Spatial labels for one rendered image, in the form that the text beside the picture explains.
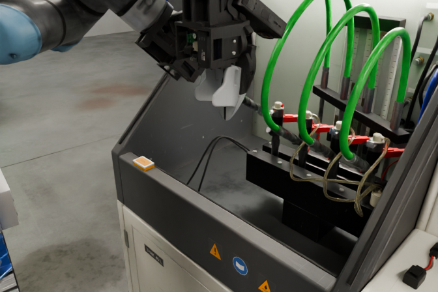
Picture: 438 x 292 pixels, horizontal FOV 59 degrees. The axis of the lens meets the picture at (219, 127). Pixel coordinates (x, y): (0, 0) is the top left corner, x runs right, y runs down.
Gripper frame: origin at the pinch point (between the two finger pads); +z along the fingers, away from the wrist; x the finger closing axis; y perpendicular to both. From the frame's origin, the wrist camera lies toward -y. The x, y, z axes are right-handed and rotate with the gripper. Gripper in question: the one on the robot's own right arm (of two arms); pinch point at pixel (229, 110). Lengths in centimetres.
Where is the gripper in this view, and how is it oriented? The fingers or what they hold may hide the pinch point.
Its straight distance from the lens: 59.3
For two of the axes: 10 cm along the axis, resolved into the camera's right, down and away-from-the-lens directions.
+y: -7.1, 3.0, -6.4
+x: 7.0, 3.0, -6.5
